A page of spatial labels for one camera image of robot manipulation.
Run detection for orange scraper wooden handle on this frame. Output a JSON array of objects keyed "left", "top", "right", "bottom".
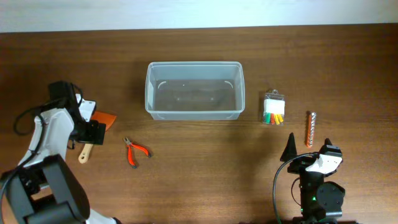
[{"left": 78, "top": 111, "right": 117, "bottom": 164}]

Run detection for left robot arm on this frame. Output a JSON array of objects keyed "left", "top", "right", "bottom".
[{"left": 1, "top": 81, "right": 119, "bottom": 223}]

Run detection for clear pack coloured wall plugs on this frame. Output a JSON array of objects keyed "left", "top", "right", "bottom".
[{"left": 262, "top": 90, "right": 285, "bottom": 125}]

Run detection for orange handled pliers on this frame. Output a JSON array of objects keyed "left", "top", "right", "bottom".
[{"left": 123, "top": 136, "right": 152, "bottom": 169}]

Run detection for clear plastic container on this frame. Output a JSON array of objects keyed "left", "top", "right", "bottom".
[{"left": 145, "top": 61, "right": 245, "bottom": 121}]

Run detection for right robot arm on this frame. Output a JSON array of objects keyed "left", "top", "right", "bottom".
[{"left": 277, "top": 133, "right": 345, "bottom": 223}]

